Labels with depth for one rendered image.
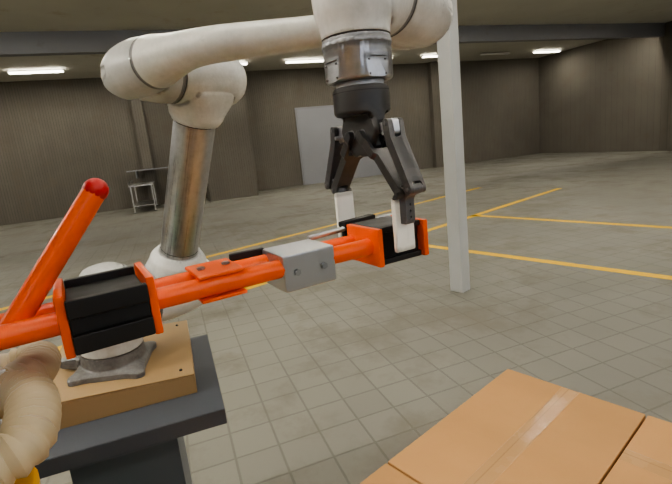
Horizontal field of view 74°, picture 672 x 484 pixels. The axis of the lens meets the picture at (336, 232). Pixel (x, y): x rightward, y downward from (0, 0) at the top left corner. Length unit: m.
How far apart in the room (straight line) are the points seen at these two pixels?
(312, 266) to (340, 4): 0.31
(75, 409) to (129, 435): 0.17
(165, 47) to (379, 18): 0.43
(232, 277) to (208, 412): 0.71
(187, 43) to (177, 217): 0.51
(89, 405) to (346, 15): 1.05
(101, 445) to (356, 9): 1.01
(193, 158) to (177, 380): 0.56
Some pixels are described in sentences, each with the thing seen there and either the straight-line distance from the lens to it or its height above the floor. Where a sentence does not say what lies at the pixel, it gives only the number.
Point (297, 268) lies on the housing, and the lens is 0.52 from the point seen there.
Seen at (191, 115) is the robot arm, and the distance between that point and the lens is 1.10.
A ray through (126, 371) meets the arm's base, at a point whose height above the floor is 0.83.
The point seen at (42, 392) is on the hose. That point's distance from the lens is 0.46.
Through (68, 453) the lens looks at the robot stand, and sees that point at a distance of 1.22.
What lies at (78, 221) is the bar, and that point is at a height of 1.29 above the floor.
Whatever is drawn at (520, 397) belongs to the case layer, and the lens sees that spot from 1.53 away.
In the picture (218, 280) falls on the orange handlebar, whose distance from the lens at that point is 0.49.
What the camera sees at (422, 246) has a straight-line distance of 0.62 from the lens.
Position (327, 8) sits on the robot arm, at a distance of 0.60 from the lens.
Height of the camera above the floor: 1.34
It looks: 11 degrees down
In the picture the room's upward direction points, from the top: 6 degrees counter-clockwise
